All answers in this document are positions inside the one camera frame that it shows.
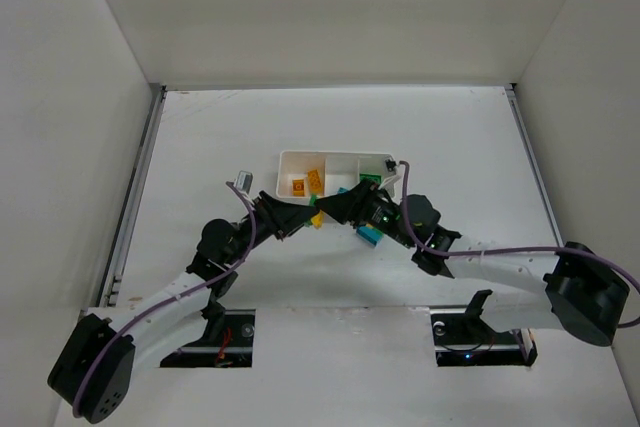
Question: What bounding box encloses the small green yellow lego piece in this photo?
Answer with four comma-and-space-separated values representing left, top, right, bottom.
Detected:
308, 194, 324, 229

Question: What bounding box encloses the green lego plate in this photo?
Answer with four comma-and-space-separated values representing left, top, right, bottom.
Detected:
359, 173, 382, 185

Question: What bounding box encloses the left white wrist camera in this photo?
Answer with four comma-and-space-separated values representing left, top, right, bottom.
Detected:
233, 170, 254, 195

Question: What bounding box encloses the white three-compartment tray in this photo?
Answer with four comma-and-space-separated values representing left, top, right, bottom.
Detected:
275, 148, 400, 208

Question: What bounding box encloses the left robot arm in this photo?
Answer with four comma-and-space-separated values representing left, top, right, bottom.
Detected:
47, 192, 318, 424

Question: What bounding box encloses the multicolor lego cluster with frog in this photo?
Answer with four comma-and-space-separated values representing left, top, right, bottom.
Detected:
356, 225, 384, 247

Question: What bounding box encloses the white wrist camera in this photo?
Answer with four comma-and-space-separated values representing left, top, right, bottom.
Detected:
233, 170, 254, 195
380, 156, 401, 189

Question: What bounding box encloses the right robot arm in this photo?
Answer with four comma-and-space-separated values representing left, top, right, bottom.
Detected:
316, 180, 629, 347

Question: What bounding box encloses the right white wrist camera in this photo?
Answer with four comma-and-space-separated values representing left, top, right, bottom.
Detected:
380, 156, 401, 189

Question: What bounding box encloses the yellow curved lego brick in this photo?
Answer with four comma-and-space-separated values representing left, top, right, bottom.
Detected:
292, 179, 306, 197

